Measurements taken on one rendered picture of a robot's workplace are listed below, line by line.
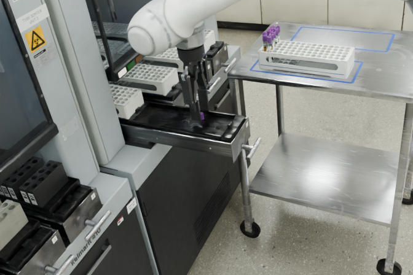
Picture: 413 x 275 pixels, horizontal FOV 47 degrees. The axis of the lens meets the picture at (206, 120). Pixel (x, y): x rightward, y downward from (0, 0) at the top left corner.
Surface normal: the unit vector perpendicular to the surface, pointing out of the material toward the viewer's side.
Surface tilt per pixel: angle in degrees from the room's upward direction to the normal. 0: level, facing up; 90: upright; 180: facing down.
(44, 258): 90
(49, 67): 90
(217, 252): 0
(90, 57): 90
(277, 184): 0
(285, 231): 0
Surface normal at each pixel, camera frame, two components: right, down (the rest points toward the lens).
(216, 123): -0.13, -0.82
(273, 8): -0.42, 0.55
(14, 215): 0.90, 0.14
